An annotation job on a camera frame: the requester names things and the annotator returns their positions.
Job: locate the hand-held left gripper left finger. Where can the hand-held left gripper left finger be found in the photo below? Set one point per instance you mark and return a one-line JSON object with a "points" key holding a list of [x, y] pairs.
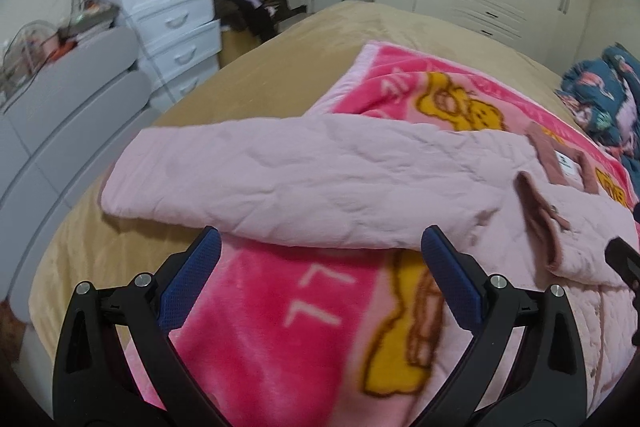
{"points": [[192, 277]]}

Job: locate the pile of dark clothes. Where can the pile of dark clothes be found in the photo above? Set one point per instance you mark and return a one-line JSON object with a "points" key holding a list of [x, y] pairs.
{"points": [[265, 7]]}

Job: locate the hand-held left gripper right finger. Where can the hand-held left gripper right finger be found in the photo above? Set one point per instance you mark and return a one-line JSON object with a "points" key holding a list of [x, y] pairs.
{"points": [[450, 277]]}

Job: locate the blue floral cloth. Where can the blue floral cloth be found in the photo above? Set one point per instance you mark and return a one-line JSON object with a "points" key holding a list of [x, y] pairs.
{"points": [[600, 92]]}

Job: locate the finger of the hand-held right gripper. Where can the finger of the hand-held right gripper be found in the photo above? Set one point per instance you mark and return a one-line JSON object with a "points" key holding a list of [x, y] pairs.
{"points": [[622, 259]]}

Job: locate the pink cartoon printed blanket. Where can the pink cartoon printed blanket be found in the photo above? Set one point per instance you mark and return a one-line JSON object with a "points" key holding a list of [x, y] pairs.
{"points": [[280, 307]]}

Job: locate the bed with beige sheet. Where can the bed with beige sheet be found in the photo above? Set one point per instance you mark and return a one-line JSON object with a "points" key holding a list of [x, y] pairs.
{"points": [[260, 77]]}

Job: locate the brown cardboard box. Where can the brown cardboard box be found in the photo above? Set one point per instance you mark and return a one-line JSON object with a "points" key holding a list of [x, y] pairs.
{"points": [[237, 47]]}

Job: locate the white drawer chest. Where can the white drawer chest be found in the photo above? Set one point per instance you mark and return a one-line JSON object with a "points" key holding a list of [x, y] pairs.
{"points": [[170, 22]]}

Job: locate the pink quilted jacket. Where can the pink quilted jacket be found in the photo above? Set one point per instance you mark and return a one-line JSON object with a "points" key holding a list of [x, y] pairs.
{"points": [[300, 177]]}

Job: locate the white electric fan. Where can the white electric fan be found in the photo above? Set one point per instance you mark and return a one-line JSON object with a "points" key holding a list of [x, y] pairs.
{"points": [[30, 47]]}

